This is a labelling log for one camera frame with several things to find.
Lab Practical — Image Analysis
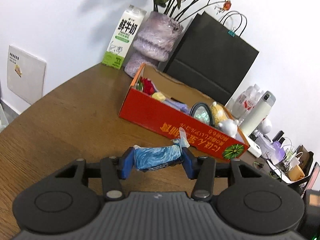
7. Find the blue painted pouch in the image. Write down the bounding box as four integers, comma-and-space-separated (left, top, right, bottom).
133, 128, 190, 172

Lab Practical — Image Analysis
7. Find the white and yellow plush sheep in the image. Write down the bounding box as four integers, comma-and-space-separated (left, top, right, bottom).
210, 101, 239, 139

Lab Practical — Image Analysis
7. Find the round black mirror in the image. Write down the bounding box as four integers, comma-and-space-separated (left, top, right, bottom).
190, 102, 214, 127

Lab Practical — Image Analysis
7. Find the purple knitted pouch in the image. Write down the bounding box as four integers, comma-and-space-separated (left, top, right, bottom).
153, 84, 190, 114

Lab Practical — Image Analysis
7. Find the cream yellow plug adapter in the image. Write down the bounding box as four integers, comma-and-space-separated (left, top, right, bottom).
151, 92, 166, 102

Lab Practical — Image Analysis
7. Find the red artificial rose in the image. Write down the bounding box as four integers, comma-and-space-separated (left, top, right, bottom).
138, 77, 156, 95

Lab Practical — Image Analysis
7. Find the iridescent plastic bag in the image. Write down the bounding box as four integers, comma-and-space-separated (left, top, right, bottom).
194, 106, 210, 125

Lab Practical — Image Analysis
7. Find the white power bank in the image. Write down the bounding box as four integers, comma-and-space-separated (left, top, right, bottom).
245, 136, 262, 158

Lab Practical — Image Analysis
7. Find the white round speaker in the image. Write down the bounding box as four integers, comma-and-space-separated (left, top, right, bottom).
257, 119, 272, 134

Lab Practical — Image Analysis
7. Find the left plastic water bottle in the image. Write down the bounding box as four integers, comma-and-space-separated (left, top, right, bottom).
232, 84, 260, 120

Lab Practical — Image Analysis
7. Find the plastic water bottle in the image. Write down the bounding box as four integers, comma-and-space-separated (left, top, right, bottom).
247, 90, 264, 112
232, 84, 260, 120

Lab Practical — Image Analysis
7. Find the purple tissue pack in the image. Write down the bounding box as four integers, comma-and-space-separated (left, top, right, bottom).
272, 138, 285, 161

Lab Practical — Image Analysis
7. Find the red pumpkin cardboard box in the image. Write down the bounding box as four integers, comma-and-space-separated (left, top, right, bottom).
119, 64, 249, 161

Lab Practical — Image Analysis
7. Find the white thermos bottle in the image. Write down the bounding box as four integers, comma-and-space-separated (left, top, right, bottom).
239, 91, 276, 136

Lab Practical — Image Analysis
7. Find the right plastic water bottle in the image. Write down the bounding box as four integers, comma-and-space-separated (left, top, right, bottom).
247, 90, 264, 112

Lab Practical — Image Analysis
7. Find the white green milk carton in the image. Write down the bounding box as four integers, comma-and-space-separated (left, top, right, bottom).
101, 5, 146, 69

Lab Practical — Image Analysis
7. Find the black paper shopping bag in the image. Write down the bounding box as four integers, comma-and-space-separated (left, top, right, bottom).
163, 12, 259, 105

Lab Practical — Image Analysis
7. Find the purple ceramic vase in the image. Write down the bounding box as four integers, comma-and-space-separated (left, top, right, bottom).
124, 11, 183, 77

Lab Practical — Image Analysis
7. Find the teal binder clip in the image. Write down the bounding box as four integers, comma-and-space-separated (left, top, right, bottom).
228, 30, 235, 37

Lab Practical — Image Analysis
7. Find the white wall panel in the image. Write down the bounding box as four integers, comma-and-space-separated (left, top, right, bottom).
7, 45, 47, 105

